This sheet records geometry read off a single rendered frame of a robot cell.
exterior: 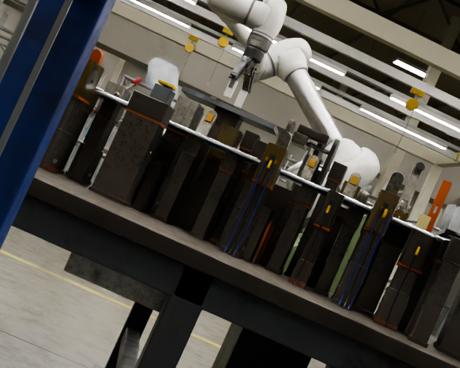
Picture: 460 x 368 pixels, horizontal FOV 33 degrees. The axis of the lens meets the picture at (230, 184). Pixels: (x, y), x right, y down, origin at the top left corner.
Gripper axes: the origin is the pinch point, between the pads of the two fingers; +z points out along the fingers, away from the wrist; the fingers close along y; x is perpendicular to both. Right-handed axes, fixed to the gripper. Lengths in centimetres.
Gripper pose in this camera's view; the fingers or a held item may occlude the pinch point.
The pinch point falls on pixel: (233, 99)
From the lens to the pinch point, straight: 292.1
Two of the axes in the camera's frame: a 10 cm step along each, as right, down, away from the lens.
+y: -2.8, -1.7, -9.4
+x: 8.7, 3.8, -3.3
